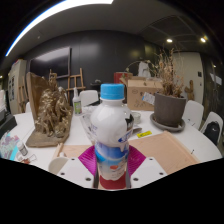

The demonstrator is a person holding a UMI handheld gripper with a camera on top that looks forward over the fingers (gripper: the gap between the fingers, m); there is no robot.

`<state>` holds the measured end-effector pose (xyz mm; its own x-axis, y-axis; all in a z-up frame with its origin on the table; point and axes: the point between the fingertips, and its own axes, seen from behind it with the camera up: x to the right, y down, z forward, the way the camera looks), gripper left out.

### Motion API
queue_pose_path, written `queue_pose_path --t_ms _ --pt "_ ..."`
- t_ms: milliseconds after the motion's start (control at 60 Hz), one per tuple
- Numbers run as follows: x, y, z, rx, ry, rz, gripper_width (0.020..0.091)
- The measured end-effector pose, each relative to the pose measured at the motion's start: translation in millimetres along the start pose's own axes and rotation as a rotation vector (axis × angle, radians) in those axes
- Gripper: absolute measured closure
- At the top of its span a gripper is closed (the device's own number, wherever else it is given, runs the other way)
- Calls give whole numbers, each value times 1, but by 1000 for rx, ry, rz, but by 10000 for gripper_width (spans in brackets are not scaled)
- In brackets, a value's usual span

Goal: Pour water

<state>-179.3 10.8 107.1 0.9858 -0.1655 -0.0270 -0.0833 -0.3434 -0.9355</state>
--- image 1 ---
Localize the dry plant in grey pot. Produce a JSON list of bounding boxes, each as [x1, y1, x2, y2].
[[146, 48, 188, 128]]

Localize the black flat boxes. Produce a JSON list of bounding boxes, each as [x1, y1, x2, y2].
[[0, 113, 18, 139]]

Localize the long ceiling light strip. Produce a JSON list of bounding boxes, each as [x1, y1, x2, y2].
[[4, 0, 114, 58]]

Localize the red box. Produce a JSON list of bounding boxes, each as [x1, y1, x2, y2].
[[113, 71, 134, 84]]

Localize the beige cloth table mat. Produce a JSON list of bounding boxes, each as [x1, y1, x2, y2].
[[53, 130, 201, 176]]

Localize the wooden easel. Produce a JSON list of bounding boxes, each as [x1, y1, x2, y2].
[[66, 67, 86, 101]]

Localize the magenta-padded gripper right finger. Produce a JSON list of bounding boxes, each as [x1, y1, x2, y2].
[[125, 145, 168, 190]]

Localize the black backpack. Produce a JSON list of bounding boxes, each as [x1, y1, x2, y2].
[[203, 120, 222, 146]]

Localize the cardboard box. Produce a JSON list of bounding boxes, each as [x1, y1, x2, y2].
[[126, 78, 164, 112]]

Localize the white plaster figure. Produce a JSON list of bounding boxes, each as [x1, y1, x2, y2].
[[138, 61, 153, 79]]

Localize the golden sculpture on wooden board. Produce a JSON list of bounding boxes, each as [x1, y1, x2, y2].
[[25, 69, 74, 148]]

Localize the white drink bottle blue cap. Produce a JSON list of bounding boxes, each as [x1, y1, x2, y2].
[[89, 83, 135, 183]]

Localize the small green-labelled spray bottle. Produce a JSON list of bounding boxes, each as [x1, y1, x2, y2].
[[72, 87, 83, 117]]

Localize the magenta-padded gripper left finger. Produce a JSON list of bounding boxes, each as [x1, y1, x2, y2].
[[56, 145, 100, 190]]

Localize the grey round plant saucer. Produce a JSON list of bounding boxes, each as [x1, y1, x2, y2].
[[149, 112, 186, 133]]

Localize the white chair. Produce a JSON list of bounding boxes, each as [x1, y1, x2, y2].
[[199, 111, 224, 146], [181, 99, 205, 130], [79, 89, 100, 108]]

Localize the yellow tag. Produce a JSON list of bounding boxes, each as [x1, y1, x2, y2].
[[136, 130, 153, 139]]

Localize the dark wall screen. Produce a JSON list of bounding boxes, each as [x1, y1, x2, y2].
[[29, 46, 72, 81]]

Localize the small paint jar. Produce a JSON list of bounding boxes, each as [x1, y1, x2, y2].
[[16, 141, 29, 158]]

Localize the wooden paint brushes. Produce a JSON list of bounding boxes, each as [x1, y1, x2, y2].
[[16, 153, 38, 164]]

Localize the wooden figure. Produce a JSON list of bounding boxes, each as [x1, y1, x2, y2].
[[184, 79, 196, 101]]

